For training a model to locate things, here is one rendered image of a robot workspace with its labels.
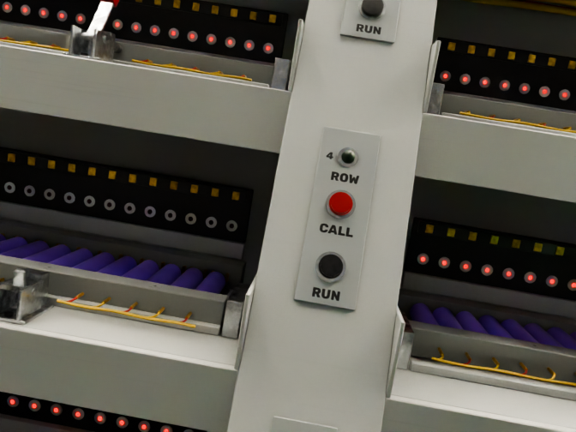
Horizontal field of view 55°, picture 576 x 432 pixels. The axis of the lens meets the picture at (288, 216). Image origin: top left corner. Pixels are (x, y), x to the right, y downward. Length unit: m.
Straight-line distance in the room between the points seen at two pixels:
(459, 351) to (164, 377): 0.22
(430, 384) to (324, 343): 0.08
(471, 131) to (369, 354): 0.17
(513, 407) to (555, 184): 0.16
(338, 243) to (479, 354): 0.15
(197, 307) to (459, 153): 0.22
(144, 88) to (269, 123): 0.09
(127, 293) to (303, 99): 0.19
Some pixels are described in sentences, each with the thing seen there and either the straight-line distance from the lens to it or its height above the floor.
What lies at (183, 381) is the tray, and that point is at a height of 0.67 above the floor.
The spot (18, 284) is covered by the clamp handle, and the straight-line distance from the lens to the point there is 0.42.
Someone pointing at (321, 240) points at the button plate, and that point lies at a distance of 0.37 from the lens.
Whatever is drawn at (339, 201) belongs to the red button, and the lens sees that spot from 0.37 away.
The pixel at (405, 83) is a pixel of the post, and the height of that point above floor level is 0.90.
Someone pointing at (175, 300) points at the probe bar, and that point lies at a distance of 0.42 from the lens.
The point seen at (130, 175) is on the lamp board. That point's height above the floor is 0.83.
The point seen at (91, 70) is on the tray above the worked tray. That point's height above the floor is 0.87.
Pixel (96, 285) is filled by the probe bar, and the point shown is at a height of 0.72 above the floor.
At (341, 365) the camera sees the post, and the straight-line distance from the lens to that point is 0.36.
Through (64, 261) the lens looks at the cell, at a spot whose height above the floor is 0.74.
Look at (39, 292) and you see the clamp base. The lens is 0.43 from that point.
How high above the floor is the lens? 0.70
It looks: 13 degrees up
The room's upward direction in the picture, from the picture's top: 10 degrees clockwise
